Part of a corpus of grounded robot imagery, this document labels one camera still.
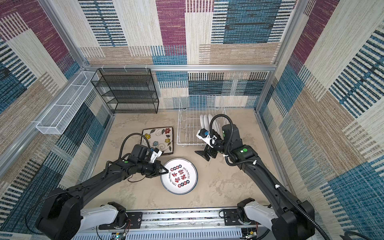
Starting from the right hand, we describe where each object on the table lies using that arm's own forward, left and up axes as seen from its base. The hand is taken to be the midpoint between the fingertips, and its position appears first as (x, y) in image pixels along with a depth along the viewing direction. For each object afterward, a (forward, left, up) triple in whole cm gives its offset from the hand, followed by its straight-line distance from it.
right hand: (203, 143), depth 76 cm
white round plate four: (+21, -5, -4) cm, 22 cm away
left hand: (-9, +19, -12) cm, 24 cm away
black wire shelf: (+49, +53, -4) cm, 72 cm away
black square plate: (+15, +26, -16) cm, 34 cm away
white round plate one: (-12, +11, -14) cm, 21 cm away
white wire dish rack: (+39, +5, -18) cm, 43 cm away
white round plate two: (+17, 0, -3) cm, 17 cm away
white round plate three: (+18, -3, -5) cm, 18 cm away
